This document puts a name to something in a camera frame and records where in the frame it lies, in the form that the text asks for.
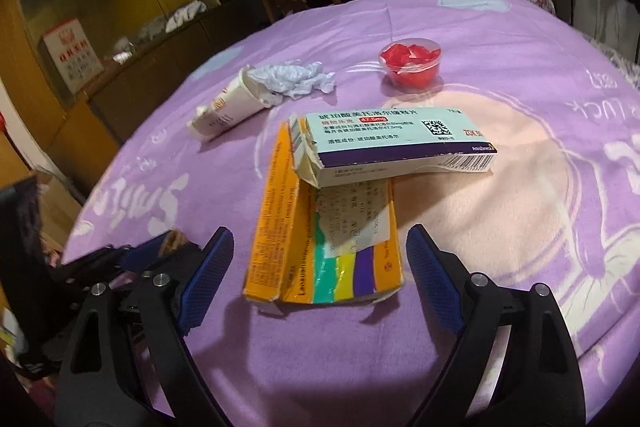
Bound red white box in cabinet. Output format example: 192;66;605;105
38;17;105;98

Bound clear cup red contents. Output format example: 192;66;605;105
378;38;442;90

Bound purple bed blanket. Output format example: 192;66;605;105
64;0;639;426

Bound grey tissue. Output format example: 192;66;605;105
247;61;335;102

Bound white paper cup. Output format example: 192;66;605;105
188;66;283;143

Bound orange medicine box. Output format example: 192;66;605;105
242;122;405;314

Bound teal white medicine box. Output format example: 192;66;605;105
288;107;497;188

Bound wooden glass cabinet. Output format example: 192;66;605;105
0;0;271;193

